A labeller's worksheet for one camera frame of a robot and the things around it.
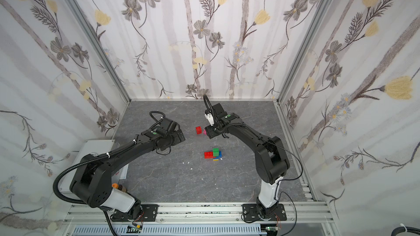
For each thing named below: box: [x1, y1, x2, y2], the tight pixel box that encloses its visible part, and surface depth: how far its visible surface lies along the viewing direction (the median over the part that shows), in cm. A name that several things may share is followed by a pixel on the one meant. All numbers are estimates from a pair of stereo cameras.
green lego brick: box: [212, 147, 220, 157], surface depth 88 cm
